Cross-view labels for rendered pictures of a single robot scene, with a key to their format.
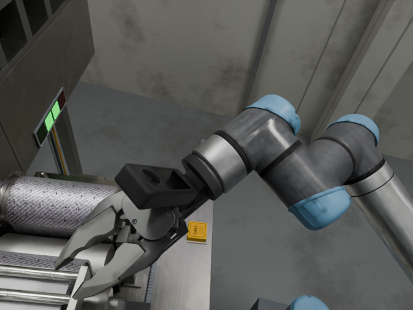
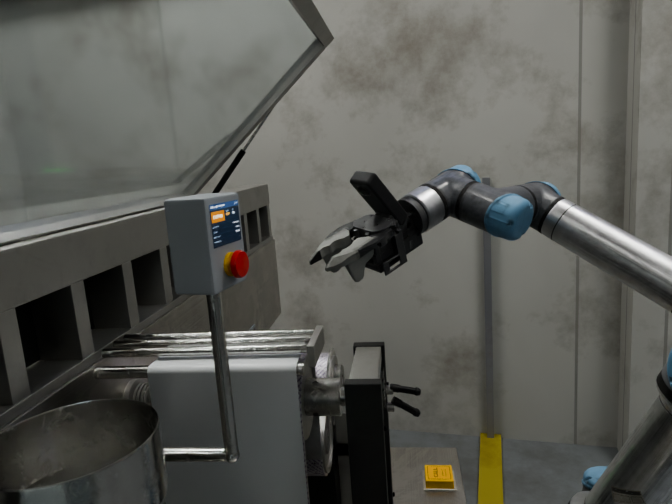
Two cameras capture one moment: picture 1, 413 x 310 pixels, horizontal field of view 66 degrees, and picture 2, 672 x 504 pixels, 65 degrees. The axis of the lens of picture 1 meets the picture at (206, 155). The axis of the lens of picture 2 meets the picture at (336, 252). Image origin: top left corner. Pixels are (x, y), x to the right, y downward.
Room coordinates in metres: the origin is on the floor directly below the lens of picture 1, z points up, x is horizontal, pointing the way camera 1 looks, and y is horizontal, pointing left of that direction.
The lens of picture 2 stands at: (-0.65, -0.07, 1.74)
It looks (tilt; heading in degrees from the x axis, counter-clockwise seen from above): 10 degrees down; 13
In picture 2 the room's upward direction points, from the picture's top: 4 degrees counter-clockwise
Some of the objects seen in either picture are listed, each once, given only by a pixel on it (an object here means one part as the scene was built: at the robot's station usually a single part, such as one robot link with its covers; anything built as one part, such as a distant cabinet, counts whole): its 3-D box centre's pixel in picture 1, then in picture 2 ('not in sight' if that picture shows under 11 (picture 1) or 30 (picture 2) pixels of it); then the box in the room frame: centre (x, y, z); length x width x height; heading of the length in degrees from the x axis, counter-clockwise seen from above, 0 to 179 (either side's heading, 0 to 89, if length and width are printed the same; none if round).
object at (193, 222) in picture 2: not in sight; (214, 242); (-0.13, 0.18, 1.66); 0.07 x 0.07 x 0.10; 82
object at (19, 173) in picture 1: (14, 200); not in sight; (0.40, 0.45, 1.25); 0.15 x 0.01 x 0.15; 5
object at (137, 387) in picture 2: not in sight; (151, 398); (0.14, 0.47, 1.33); 0.07 x 0.07 x 0.07; 5
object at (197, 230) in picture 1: (196, 231); (438, 476); (0.60, -0.02, 0.91); 0.07 x 0.07 x 0.02; 5
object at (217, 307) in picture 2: not in sight; (222, 373); (-0.13, 0.19, 1.51); 0.02 x 0.02 x 0.20
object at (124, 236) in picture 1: (132, 259); (354, 471); (0.39, 0.15, 1.05); 0.06 x 0.05 x 0.31; 95
